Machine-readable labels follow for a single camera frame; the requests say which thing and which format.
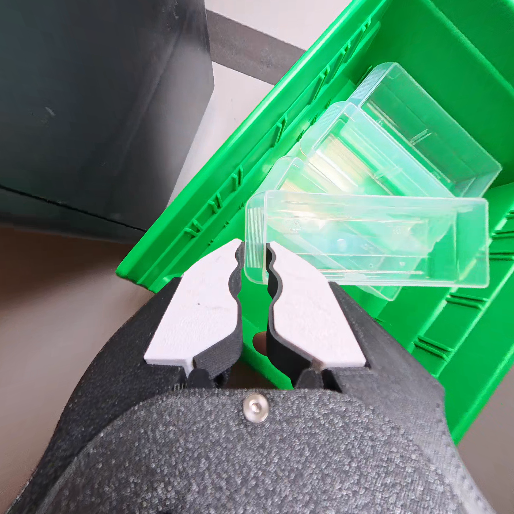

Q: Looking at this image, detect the clear plastic drawer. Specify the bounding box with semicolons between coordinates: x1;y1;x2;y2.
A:
299;101;457;200
268;156;406;302
346;62;504;198
244;190;491;289

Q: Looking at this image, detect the black drawer cabinet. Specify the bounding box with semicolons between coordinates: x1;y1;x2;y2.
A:
0;0;216;244

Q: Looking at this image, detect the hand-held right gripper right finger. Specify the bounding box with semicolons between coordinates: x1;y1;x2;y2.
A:
265;241;368;382

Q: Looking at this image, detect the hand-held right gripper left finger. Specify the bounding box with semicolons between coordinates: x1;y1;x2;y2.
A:
143;239;245;378

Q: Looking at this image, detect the green plastic bin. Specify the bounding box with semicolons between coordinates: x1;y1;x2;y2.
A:
116;0;514;445

